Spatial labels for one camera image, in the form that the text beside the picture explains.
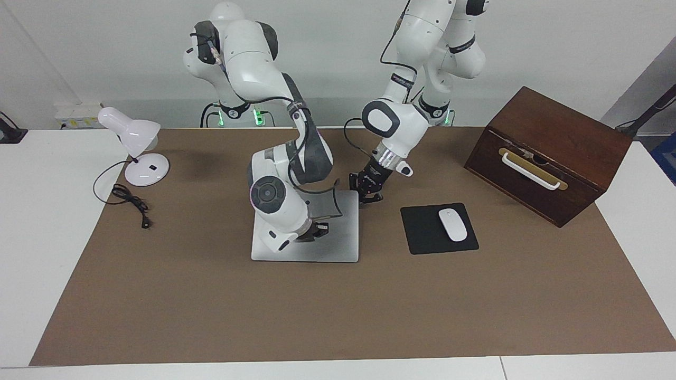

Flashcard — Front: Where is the blue object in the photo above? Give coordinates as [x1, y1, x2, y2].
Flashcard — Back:
[651, 132, 676, 185]

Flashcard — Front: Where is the white computer mouse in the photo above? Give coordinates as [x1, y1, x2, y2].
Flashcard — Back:
[438, 208, 468, 242]

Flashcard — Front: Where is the black mouse pad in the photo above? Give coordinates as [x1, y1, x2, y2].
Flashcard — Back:
[400, 203, 480, 255]

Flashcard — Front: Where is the silver laptop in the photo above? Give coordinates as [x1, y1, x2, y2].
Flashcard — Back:
[251, 190, 361, 263]

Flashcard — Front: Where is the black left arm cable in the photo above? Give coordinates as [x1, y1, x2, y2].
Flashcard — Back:
[344, 0, 418, 162]

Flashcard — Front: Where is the black lamp power cable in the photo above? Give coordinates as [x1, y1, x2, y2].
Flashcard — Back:
[93, 160, 154, 230]

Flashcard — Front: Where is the brass handle plate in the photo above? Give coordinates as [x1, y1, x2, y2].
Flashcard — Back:
[498, 147, 569, 191]

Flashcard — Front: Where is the dark brown wooden box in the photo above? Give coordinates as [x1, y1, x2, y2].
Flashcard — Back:
[464, 86, 633, 228]

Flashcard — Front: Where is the brown table mat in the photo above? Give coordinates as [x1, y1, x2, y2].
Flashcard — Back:
[29, 127, 676, 366]

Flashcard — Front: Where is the white power strip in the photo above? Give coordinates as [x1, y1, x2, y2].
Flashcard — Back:
[54, 102, 102, 130]

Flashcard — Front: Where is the black stand pole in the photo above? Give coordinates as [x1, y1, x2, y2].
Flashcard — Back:
[615, 83, 676, 139]

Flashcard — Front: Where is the white desk lamp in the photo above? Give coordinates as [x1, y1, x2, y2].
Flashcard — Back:
[98, 107, 171, 187]

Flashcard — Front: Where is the black clamp base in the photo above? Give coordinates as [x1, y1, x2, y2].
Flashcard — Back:
[0, 112, 28, 144]

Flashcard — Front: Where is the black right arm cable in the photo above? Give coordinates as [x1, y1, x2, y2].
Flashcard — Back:
[190, 33, 343, 218]

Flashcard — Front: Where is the white box handle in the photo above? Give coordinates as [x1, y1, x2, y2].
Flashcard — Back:
[501, 152, 561, 191]

